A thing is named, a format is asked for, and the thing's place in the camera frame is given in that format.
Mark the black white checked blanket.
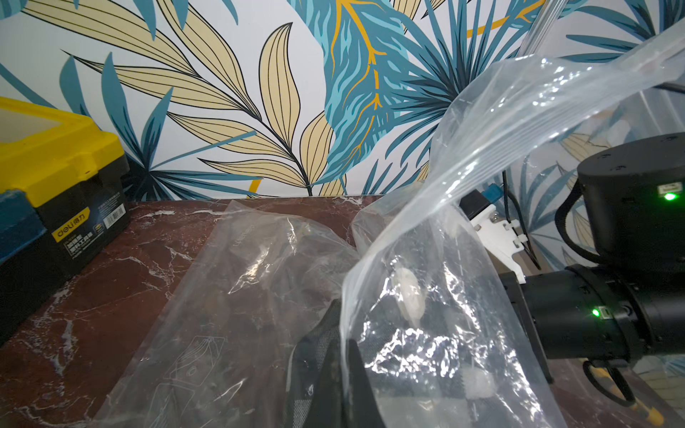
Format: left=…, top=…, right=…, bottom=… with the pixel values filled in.
left=282, top=299, right=477, bottom=427

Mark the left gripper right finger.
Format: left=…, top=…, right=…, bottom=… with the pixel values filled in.
left=347, top=339, right=385, bottom=428

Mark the yellow black toolbox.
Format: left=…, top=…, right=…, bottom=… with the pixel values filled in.
left=1, top=98, right=130, bottom=342

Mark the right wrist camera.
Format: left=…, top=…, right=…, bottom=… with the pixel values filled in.
left=460, top=190, right=528, bottom=285

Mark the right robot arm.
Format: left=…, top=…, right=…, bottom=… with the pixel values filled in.
left=501, top=133, right=684, bottom=371

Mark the white vacuum valve cap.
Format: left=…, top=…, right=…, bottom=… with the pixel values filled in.
left=392, top=267, right=426, bottom=328

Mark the yellow utility knife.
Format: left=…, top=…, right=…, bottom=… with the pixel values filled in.
left=595, top=368, right=665, bottom=427

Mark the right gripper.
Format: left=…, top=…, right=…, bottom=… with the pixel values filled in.
left=499, top=272, right=554, bottom=383

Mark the right aluminium corner post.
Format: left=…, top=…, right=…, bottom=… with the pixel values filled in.
left=516, top=0, right=567, bottom=58

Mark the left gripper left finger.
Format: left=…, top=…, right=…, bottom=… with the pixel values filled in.
left=303, top=340, right=344, bottom=428

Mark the clear plastic vacuum bag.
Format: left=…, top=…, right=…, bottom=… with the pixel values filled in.
left=95, top=23, right=684, bottom=427

